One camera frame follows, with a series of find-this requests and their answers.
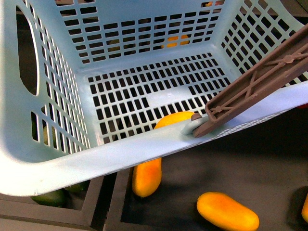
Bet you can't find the orange yellow mango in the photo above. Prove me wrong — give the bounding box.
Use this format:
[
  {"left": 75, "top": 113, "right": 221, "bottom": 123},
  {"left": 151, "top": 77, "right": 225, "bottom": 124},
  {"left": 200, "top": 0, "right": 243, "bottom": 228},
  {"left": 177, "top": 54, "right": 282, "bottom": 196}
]
[{"left": 154, "top": 111, "right": 194, "bottom": 129}]

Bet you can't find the light blue plastic basket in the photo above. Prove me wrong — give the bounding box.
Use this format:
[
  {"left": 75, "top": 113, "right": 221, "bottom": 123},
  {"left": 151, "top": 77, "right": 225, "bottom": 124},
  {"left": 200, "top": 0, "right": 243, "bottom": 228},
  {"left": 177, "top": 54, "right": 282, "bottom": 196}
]
[{"left": 0, "top": 0, "right": 308, "bottom": 197}]

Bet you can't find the brown basket handle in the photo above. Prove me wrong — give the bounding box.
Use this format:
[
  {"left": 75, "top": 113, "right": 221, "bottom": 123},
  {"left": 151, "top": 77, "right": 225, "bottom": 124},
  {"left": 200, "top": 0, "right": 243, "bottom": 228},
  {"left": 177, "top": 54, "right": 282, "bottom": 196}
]
[{"left": 192, "top": 26, "right": 308, "bottom": 138}]

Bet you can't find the orange mango on tray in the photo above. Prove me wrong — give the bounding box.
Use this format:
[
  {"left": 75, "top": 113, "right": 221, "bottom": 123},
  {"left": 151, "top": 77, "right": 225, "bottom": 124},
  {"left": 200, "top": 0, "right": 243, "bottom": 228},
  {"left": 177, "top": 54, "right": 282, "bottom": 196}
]
[{"left": 132, "top": 158, "right": 162, "bottom": 198}]

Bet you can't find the orange mango lower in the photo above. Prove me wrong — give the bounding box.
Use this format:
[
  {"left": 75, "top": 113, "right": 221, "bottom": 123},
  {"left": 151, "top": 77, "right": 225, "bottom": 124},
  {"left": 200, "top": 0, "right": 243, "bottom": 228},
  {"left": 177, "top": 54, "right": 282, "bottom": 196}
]
[{"left": 196, "top": 192, "right": 260, "bottom": 231}]

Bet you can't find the green avocado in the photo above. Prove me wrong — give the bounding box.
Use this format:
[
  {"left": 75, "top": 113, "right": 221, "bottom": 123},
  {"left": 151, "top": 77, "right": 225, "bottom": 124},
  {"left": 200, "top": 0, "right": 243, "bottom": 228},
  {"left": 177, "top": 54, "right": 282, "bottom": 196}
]
[{"left": 31, "top": 189, "right": 67, "bottom": 207}]

